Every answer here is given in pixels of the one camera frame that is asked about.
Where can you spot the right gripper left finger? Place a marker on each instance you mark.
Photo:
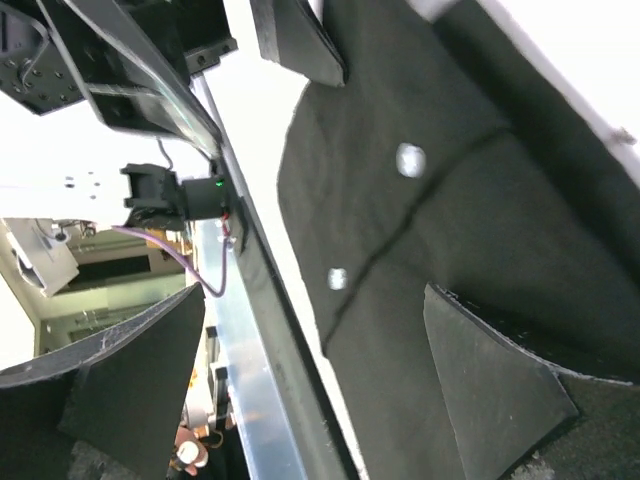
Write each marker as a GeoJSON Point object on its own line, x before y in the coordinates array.
{"type": "Point", "coordinates": [107, 406]}

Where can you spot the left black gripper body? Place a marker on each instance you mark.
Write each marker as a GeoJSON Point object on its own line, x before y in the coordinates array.
{"type": "Point", "coordinates": [192, 36]}

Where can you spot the black long sleeve shirt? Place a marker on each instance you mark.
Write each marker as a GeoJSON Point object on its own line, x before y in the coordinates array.
{"type": "Point", "coordinates": [448, 159]}

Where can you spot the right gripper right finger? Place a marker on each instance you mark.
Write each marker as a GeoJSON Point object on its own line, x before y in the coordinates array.
{"type": "Point", "coordinates": [523, 406]}

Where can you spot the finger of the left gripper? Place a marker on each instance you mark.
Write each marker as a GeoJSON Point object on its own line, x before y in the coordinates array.
{"type": "Point", "coordinates": [124, 76]}
{"type": "Point", "coordinates": [290, 34]}

